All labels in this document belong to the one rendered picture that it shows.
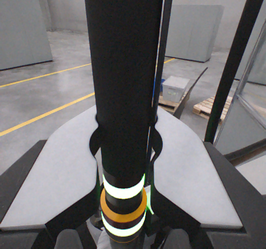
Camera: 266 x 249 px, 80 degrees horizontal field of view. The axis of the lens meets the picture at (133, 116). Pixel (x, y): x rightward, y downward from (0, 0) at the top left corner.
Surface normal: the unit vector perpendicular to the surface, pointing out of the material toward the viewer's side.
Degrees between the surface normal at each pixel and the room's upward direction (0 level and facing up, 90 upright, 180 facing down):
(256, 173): 50
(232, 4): 90
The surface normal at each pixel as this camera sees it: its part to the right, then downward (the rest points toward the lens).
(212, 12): -0.57, 0.43
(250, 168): -0.73, -0.63
